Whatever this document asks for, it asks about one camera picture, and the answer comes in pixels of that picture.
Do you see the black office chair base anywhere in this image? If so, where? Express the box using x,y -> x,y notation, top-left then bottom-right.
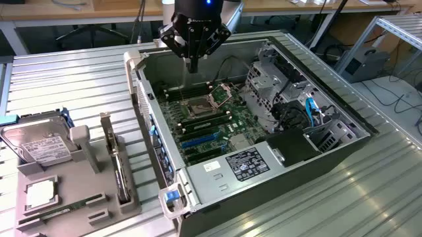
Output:
54,23 -> 130,49

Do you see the silver hard disk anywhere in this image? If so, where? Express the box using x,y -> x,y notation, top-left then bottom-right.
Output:
0,117 -> 75,166

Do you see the silver metal drive cage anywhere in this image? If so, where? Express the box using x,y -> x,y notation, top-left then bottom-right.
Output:
243,60 -> 317,134

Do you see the silver chipset heatsink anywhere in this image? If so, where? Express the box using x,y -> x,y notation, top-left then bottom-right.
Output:
229,134 -> 255,150

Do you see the open PC case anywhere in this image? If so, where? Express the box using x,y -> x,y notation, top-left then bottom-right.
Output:
123,36 -> 380,237

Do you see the black cable silver connector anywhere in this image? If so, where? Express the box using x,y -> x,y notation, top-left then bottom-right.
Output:
130,0 -> 149,44

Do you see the CPU socket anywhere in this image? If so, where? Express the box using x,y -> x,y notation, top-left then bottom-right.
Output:
182,97 -> 221,119

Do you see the wooden desk white frame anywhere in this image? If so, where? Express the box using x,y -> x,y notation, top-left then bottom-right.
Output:
0,0 -> 166,56

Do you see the metal socket cover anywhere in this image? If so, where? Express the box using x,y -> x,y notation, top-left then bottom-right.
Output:
206,82 -> 234,109

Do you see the green RAM stick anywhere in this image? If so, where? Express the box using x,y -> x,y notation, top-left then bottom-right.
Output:
39,197 -> 103,220

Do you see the light blue network cable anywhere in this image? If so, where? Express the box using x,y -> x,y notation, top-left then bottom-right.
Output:
51,0 -> 88,11

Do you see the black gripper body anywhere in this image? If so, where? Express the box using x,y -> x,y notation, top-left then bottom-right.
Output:
171,0 -> 225,48

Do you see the grey box with handle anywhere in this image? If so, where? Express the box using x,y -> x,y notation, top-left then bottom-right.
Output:
342,48 -> 392,83

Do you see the black power wire bundle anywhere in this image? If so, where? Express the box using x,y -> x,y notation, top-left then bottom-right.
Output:
271,102 -> 311,131

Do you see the brown cardboard box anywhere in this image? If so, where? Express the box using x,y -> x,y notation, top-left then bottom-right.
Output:
91,0 -> 143,12

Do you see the blue SATA wire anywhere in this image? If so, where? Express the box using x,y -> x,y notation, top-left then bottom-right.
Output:
306,97 -> 319,128

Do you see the blue expansion slot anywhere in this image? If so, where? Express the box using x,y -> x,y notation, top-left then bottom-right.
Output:
179,132 -> 221,149

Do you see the green motherboard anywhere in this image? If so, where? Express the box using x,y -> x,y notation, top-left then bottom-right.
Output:
155,81 -> 269,166

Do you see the black floor cable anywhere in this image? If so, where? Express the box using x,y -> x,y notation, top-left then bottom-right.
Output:
361,75 -> 422,117

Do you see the grey power supply unit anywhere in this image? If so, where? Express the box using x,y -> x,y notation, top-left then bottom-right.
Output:
182,140 -> 289,206

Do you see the grey parts rack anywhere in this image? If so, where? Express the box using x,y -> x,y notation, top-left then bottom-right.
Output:
12,124 -> 143,237

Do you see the blue disk carrier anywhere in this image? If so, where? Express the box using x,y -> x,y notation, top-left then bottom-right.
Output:
0,106 -> 79,131

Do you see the green graphics card black fan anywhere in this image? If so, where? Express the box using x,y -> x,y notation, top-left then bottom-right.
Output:
100,112 -> 132,202

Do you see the installed RAM stick white label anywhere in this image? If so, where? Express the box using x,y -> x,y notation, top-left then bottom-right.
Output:
182,119 -> 229,132

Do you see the aluminium frame table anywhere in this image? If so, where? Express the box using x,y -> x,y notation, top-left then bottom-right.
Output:
335,14 -> 422,78

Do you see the thin black case wire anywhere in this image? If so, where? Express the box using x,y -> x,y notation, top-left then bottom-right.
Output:
215,56 -> 249,82

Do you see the silver CPU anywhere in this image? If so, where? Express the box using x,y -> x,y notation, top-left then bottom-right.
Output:
26,182 -> 55,206

